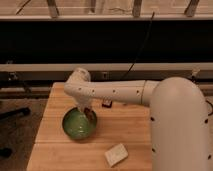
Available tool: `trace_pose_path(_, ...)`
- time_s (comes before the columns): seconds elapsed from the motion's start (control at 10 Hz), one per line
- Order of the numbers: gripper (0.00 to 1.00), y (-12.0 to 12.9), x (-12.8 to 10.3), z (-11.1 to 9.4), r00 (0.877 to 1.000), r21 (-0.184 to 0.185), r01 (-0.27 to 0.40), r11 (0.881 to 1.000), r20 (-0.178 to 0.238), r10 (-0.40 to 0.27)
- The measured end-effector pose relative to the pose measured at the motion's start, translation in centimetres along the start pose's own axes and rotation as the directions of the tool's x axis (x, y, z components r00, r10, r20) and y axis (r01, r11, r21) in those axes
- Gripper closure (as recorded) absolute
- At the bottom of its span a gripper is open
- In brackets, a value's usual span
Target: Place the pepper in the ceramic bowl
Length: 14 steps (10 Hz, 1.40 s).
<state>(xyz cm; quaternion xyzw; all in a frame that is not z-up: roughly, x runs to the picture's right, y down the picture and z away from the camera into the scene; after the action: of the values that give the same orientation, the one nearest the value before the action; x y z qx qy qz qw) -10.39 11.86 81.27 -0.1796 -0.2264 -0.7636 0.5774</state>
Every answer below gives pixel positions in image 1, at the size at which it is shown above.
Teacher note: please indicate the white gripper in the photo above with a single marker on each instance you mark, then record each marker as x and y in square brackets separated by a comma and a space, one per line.
[84, 104]

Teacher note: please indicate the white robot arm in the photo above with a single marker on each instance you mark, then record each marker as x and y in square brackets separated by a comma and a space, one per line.
[180, 135]

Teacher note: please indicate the green ceramic bowl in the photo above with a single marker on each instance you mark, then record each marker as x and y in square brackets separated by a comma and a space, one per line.
[79, 125]

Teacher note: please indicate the white sponge block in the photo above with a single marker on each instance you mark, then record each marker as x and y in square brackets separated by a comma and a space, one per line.
[116, 154]

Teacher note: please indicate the black chair base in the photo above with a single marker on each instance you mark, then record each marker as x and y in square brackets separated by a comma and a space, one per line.
[6, 152]

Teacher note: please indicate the grey metal rail frame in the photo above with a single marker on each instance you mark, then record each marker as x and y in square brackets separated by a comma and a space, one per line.
[202, 72]

